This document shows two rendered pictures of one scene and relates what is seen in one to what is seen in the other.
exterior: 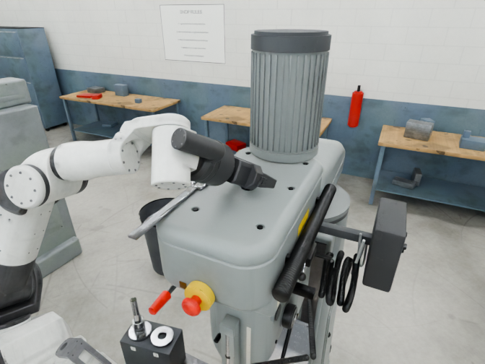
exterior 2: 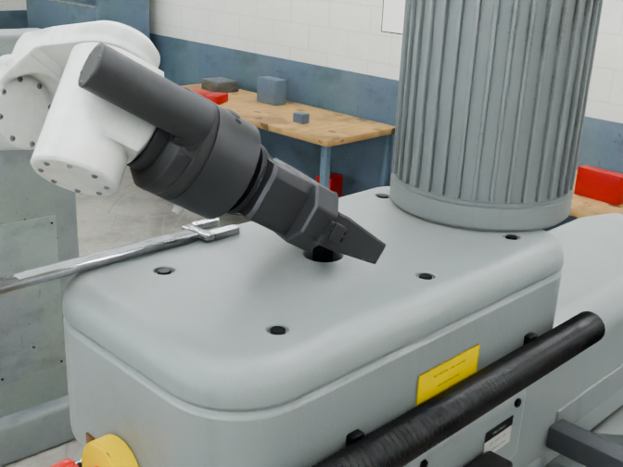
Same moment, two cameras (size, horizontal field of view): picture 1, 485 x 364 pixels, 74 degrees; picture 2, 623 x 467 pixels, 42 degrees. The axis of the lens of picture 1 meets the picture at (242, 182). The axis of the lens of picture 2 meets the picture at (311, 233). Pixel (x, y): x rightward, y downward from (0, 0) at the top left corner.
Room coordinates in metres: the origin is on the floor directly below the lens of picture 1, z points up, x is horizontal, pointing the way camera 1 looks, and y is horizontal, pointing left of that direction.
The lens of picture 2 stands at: (-0.01, -0.23, 2.17)
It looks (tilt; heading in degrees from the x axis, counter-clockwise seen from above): 20 degrees down; 19
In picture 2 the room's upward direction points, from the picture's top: 3 degrees clockwise
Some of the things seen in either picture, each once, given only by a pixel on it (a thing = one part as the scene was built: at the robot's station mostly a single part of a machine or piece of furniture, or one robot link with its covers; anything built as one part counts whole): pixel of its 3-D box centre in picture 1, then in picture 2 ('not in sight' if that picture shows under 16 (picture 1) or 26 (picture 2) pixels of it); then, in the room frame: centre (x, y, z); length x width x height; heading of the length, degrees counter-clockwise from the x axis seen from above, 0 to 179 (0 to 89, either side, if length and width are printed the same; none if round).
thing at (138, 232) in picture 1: (172, 204); (120, 253); (0.57, 0.15, 1.89); 0.24 x 0.04 x 0.01; 155
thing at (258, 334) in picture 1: (248, 310); not in sight; (0.66, -0.02, 1.47); 0.21 x 0.19 x 0.32; 65
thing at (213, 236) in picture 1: (250, 211); (330, 326); (0.67, -0.02, 1.81); 0.47 x 0.26 x 0.16; 155
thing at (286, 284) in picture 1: (309, 229); (464, 398); (0.62, -0.16, 1.79); 0.45 x 0.04 x 0.04; 155
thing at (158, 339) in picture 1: (154, 348); not in sight; (0.86, 0.37, 1.00); 0.22 x 0.12 x 0.20; 75
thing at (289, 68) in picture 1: (286, 95); (494, 59); (0.88, -0.12, 2.05); 0.20 x 0.20 x 0.32
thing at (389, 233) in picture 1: (386, 243); not in sight; (0.78, -0.45, 1.62); 0.20 x 0.09 x 0.21; 155
